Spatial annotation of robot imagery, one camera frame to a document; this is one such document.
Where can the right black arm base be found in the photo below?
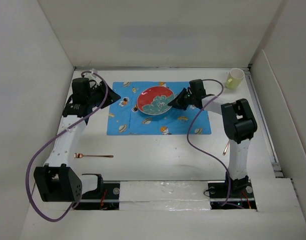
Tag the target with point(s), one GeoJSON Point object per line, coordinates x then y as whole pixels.
{"type": "Point", "coordinates": [242, 198]}

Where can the pale yellow mug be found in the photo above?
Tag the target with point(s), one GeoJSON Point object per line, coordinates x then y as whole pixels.
{"type": "Point", "coordinates": [234, 79]}

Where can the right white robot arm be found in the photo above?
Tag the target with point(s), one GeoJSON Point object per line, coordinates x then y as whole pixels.
{"type": "Point", "coordinates": [238, 121]}

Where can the red and teal plate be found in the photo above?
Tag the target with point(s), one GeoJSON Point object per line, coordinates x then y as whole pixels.
{"type": "Point", "coordinates": [154, 100]}

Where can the blue space-print cloth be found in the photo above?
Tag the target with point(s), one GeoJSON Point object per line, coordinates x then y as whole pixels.
{"type": "Point", "coordinates": [126, 119]}

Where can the copper fork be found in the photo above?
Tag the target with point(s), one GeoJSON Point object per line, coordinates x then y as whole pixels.
{"type": "Point", "coordinates": [80, 155]}

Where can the copper spoon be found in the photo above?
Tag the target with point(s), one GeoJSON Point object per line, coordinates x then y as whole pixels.
{"type": "Point", "coordinates": [225, 149]}

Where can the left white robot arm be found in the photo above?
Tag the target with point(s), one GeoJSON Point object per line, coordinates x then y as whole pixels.
{"type": "Point", "coordinates": [56, 179]}

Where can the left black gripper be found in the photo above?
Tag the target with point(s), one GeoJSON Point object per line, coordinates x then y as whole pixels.
{"type": "Point", "coordinates": [111, 98]}

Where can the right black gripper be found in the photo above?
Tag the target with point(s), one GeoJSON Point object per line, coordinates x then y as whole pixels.
{"type": "Point", "coordinates": [177, 102]}

